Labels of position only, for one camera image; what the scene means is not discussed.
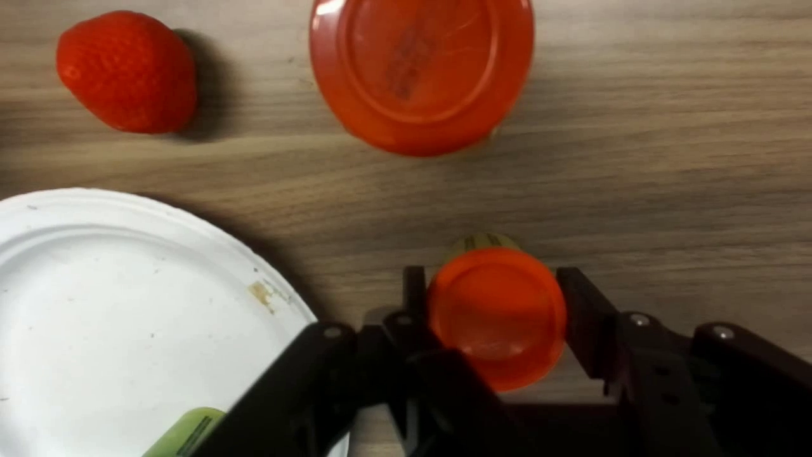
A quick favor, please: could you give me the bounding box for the white paper plate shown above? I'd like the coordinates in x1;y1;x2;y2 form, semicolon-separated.
0;186;352;457

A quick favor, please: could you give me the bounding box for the red tomato ball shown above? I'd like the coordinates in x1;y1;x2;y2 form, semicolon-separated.
53;7;200;138

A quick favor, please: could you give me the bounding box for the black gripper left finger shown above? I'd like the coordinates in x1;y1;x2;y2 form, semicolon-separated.
402;265;440;330

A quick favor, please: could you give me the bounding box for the blue sponge box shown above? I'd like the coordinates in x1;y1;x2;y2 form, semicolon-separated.
143;404;228;457

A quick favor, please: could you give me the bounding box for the brown spice bottle red lid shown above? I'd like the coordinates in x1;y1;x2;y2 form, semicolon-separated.
307;0;539;161

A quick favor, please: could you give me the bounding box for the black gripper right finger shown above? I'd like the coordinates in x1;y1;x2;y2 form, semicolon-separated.
554;265;629;385

